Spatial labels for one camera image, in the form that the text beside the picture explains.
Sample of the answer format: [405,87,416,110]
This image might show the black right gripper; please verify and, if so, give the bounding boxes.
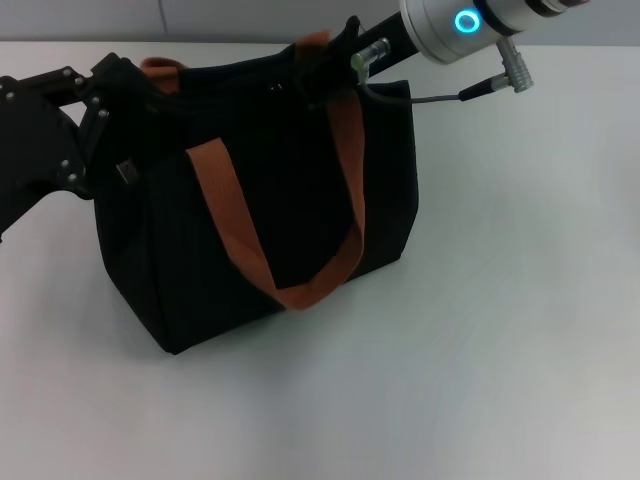
[296,10,421,110]

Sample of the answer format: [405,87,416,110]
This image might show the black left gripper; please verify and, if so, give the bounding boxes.
[0,52,152,246]

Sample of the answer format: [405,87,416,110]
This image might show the black bag with brown handles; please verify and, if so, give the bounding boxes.
[94,14,419,357]

